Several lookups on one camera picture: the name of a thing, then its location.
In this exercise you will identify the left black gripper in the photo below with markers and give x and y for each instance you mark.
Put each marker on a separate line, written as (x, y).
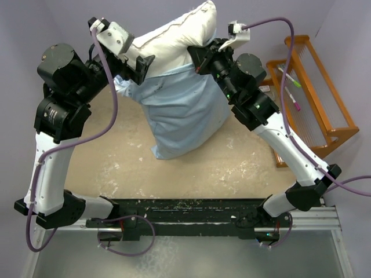
(126, 72)

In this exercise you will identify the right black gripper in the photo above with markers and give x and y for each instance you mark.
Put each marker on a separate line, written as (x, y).
(203, 56)

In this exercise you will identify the white pillow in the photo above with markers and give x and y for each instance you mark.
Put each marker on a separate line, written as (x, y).
(169, 42)

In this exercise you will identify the light blue pillowcase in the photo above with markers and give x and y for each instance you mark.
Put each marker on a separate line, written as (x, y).
(183, 109)

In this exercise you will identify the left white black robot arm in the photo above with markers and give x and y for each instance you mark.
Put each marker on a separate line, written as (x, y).
(69, 86)

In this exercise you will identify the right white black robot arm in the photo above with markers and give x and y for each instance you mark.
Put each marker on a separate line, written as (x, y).
(239, 80)

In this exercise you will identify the small clear plastic box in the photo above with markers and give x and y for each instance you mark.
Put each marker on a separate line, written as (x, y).
(268, 91)

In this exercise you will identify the orange wooden tiered rack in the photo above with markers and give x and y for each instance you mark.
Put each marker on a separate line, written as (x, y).
(323, 122)

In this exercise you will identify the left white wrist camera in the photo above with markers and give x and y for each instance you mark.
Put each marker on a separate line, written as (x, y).
(111, 35)

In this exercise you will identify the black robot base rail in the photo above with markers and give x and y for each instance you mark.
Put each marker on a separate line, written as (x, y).
(241, 218)

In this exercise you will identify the aluminium extrusion frame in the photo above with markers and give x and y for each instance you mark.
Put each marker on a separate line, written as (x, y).
(311, 247)

